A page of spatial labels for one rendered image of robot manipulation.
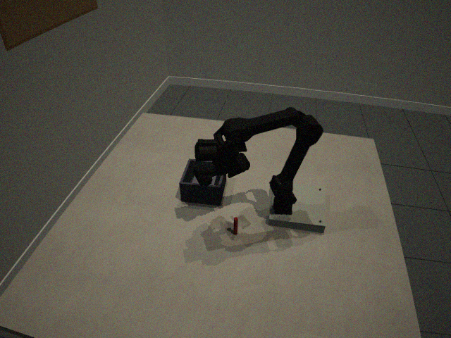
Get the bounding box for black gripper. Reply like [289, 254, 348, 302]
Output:
[193, 153, 250, 187]

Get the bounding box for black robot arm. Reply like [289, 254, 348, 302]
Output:
[194, 107, 323, 215]

